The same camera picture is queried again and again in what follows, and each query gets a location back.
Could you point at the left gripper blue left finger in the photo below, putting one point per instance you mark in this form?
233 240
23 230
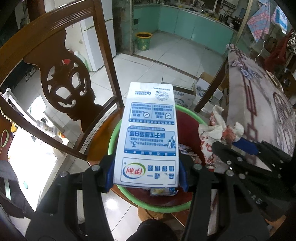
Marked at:
109 176

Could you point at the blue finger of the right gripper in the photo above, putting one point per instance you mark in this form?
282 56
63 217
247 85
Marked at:
246 146

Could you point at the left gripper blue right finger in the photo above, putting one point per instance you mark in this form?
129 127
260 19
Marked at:
183 182

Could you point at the small white blue milk carton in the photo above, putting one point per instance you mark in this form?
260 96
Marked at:
147 153

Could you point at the yellow green bucket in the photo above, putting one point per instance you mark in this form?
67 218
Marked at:
143 40

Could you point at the white refrigerator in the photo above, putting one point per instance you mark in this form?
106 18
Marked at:
90 37

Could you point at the plaid hanging cloth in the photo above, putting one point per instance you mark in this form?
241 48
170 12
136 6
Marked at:
259 23

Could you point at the red hanging garment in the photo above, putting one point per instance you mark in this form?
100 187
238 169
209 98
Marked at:
278 56

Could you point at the carved wooden chair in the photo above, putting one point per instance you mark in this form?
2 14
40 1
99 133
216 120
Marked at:
65 79

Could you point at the teal kitchen cabinets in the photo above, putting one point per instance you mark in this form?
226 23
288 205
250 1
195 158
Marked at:
189 25

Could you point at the green rimmed red basin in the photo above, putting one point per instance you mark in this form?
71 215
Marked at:
166 200

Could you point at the red white paper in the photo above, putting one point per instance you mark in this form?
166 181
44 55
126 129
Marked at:
217 131

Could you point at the cardboard box on floor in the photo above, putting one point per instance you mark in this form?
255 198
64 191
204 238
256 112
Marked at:
184 90

